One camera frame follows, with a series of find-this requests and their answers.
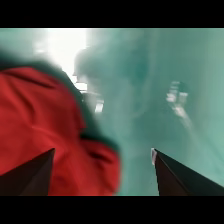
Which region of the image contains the red T-shirt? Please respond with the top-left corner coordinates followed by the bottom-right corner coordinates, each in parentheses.
top-left (0, 65), bottom-right (122, 197)

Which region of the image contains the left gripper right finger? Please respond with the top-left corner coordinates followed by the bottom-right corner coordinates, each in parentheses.
top-left (152, 148), bottom-right (224, 197)

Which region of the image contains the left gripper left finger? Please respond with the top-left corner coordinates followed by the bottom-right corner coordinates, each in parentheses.
top-left (0, 148), bottom-right (56, 197)

